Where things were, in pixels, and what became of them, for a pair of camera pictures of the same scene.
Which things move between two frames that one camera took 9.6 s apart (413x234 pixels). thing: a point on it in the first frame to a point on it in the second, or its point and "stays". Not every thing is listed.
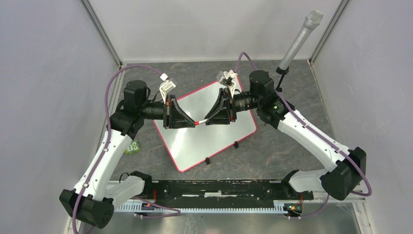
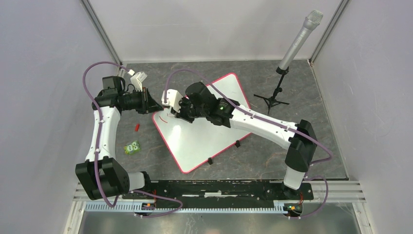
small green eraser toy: (133, 148) stays
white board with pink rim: (187, 146) stays
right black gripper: (223, 111) to (180, 115)
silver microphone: (310, 22) stays
